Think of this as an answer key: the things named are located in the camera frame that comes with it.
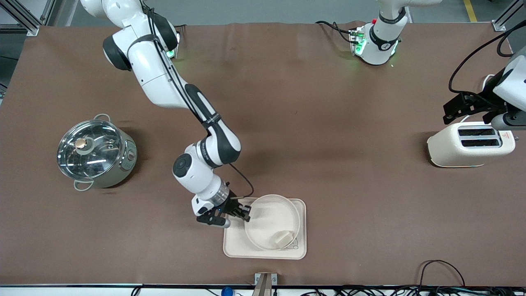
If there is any looped thin black cable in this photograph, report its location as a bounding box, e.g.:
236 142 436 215
418 260 466 288

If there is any aluminium frame profile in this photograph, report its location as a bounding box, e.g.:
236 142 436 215
492 0 526 32
0 0 56 37

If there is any white two-slot toaster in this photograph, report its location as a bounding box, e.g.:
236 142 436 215
427 120 516 168

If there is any cream tray with rabbit print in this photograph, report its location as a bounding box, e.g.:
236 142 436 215
223 197 307 260

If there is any round cream plate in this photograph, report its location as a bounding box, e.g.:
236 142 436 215
244 194 301 251

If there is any stainless steel electric pot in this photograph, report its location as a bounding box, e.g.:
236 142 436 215
56 114 138 192

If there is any black arm base cable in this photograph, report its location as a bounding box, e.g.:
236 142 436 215
316 21 355 44

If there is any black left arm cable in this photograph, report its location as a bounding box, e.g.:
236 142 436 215
449 31 526 97

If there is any glass pot lid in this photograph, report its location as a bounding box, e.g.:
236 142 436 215
57 120 125 180

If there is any brown table cover mat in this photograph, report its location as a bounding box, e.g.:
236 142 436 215
0 21 526 287

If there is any metal table edge bracket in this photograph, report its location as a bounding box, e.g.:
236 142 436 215
254 273 278 296

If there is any tangled black cable bundle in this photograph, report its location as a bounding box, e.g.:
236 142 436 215
300 285 526 296

